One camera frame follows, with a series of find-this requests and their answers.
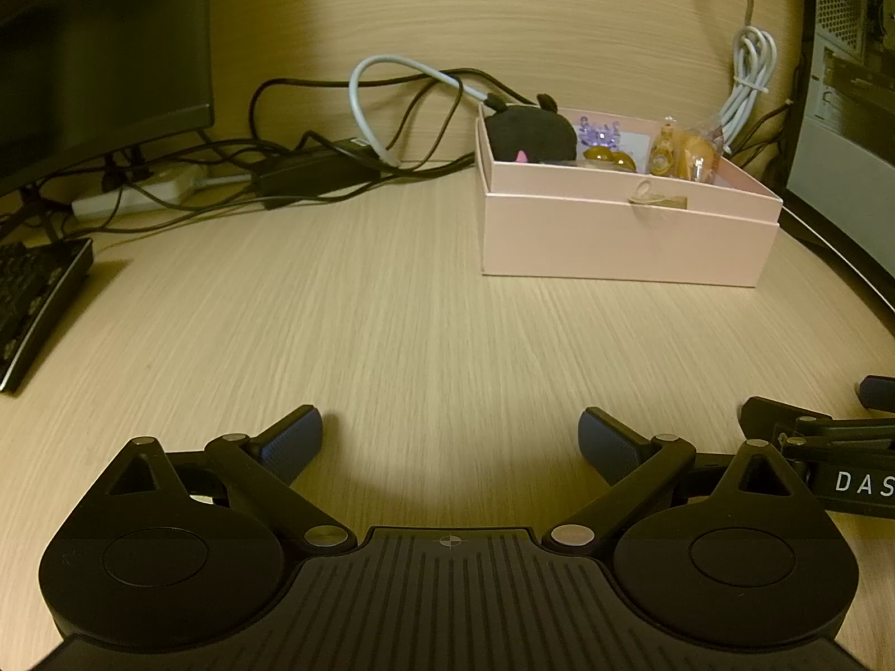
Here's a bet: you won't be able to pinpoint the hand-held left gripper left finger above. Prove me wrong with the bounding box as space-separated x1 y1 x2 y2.
105 405 351 550

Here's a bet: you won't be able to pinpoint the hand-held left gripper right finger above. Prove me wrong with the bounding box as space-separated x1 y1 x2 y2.
549 405 794 547

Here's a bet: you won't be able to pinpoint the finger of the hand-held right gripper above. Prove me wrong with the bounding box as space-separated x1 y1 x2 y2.
739 397 895 466
856 375 895 410

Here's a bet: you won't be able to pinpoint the pink cardboard box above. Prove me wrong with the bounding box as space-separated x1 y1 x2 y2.
474 108 784 289

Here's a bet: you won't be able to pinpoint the chocolate balls packet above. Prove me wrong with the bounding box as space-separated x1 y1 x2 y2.
580 141 639 174

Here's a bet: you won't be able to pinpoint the clear pastry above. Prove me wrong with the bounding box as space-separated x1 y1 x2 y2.
650 119 685 176

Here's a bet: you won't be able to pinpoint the bread packet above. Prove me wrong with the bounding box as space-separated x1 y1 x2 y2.
681 124 724 184

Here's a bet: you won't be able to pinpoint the purple crystal ornament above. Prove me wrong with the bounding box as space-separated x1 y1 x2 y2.
577 115 623 148

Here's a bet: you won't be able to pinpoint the black plush toy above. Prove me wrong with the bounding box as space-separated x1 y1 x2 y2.
486 93 580 165

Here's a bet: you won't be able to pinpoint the black power adapter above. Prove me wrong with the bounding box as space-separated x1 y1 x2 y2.
250 147 382 209

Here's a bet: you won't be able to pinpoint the black keyboard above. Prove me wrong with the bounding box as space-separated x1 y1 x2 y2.
0 236 95 394

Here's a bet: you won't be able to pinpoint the white power strip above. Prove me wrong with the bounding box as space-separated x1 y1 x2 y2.
71 166 193 219

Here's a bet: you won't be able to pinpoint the black computer case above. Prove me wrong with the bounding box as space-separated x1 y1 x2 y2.
776 0 895 337

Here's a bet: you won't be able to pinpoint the black monitor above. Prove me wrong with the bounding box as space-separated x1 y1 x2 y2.
0 0 214 200

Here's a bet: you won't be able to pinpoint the black cables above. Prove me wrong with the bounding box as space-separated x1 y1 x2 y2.
0 70 798 239

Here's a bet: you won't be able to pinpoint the white coiled cable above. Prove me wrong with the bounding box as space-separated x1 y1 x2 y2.
720 0 779 148

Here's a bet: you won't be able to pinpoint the white looped cable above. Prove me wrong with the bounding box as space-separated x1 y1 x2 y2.
348 54 491 169

